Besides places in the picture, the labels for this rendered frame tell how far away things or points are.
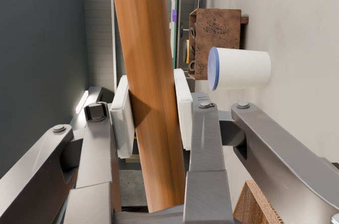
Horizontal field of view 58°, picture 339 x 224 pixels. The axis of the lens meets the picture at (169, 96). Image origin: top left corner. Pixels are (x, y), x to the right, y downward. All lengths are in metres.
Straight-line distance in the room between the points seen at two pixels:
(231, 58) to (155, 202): 3.31
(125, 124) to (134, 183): 5.84
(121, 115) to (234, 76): 3.35
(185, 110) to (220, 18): 4.24
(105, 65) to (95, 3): 1.73
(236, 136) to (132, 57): 0.07
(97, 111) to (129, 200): 5.62
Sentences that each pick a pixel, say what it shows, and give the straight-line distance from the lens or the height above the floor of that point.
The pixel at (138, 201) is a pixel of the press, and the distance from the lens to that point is 5.75.
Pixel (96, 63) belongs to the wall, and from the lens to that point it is 9.14.
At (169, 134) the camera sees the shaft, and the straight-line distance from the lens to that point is 0.20.
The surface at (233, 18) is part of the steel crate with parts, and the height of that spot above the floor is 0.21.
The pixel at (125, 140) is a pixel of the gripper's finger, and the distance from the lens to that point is 0.17.
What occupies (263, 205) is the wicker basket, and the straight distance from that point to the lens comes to 1.92.
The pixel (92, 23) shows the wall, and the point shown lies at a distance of 8.92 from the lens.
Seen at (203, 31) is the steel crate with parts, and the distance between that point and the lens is 4.34.
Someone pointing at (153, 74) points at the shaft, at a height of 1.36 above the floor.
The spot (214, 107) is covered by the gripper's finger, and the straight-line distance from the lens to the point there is 0.15.
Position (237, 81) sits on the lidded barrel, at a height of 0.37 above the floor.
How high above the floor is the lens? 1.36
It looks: 4 degrees down
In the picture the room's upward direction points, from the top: 90 degrees counter-clockwise
